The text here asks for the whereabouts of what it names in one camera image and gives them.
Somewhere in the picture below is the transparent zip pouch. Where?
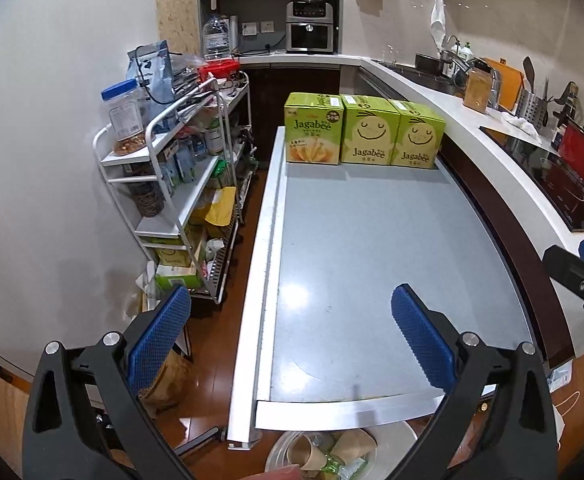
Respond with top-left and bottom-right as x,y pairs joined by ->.
169,52 -> 207,96

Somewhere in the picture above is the orange cutting board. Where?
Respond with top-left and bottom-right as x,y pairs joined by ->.
482,57 -> 525,111

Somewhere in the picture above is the white storage trolley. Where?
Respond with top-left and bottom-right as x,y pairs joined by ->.
93,72 -> 253,306

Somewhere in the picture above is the black induction cooktop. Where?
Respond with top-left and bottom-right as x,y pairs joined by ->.
479,125 -> 584,233

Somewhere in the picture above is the brown paper packet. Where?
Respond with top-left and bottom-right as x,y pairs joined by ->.
462,69 -> 490,113

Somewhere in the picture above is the plastic jar blue lid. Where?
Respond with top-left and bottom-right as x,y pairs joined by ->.
102,79 -> 147,157

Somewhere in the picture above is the white hanging plastic bag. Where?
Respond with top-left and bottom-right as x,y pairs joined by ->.
431,0 -> 447,46

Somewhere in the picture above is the large water bottle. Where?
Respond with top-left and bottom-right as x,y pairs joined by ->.
203,12 -> 233,61

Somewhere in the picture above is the steel utensil holder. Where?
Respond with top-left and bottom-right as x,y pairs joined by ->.
514,87 -> 550,128

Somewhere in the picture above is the green snack box smiling face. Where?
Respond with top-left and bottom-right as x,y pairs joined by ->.
340,94 -> 403,166
389,100 -> 447,168

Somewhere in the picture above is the wall power outlet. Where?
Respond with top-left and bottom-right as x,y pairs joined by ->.
242,20 -> 275,37

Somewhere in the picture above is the black spatula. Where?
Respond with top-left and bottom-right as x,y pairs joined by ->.
522,56 -> 537,96

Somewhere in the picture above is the silver air fryer oven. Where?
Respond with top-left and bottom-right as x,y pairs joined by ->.
286,19 -> 335,55

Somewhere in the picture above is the steel faucet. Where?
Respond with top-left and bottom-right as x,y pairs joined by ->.
444,35 -> 465,63

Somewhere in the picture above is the grey wall shelf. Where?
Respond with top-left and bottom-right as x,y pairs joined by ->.
197,0 -> 345,56

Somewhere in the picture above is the red lidded container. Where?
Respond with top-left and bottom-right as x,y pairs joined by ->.
198,59 -> 240,81

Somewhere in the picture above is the yellow padded envelope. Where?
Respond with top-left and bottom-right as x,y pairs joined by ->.
204,186 -> 237,226

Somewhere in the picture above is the black sink pot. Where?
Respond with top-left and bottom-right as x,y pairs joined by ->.
415,52 -> 447,73

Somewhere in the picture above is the white cloth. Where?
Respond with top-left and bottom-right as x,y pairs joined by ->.
502,112 -> 542,138

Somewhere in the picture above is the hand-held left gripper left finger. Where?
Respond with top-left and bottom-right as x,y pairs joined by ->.
22,285 -> 193,480

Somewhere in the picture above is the green snack packet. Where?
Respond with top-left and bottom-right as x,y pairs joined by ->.
317,452 -> 367,480

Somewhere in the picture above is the white bowl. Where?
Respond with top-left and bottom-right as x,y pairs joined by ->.
264,420 -> 420,480

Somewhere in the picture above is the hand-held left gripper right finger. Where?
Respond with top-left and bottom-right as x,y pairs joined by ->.
387,284 -> 560,480

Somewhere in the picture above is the brown paper cup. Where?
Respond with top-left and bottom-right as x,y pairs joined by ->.
332,430 -> 377,463
289,432 -> 330,471

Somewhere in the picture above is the green snack box fries picture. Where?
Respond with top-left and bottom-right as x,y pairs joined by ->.
284,92 -> 345,166

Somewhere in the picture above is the blue patterned bag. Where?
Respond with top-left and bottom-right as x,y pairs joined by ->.
128,40 -> 177,103

